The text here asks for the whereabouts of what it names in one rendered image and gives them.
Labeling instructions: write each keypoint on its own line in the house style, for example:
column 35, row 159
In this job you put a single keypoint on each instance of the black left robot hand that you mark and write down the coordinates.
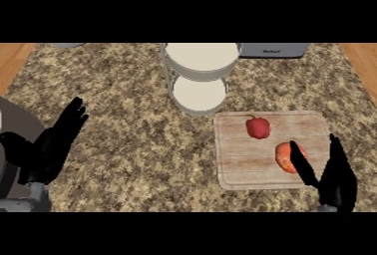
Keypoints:
column 52, row 149

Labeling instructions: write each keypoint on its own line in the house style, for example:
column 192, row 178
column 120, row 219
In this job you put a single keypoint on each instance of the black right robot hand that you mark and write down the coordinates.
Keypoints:
column 337, row 186

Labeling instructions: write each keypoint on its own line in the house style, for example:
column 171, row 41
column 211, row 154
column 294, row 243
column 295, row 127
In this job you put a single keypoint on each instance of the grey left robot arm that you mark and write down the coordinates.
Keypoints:
column 22, row 196

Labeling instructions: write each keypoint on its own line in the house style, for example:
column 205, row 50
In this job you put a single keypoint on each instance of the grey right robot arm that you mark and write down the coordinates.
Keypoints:
column 327, row 208

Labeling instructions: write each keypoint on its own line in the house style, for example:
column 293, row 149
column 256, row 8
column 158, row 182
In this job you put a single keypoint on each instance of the pale wooden cutting board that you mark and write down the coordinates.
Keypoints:
column 272, row 150

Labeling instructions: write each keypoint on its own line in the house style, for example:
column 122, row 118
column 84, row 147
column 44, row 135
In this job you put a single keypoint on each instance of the red bell pepper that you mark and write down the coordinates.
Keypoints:
column 257, row 127

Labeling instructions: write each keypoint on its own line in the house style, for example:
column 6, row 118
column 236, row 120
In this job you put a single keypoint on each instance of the grey round object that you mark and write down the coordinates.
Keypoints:
column 68, row 45

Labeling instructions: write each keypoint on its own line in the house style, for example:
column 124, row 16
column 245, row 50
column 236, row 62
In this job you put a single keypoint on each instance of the grey appliance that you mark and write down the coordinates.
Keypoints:
column 273, row 50

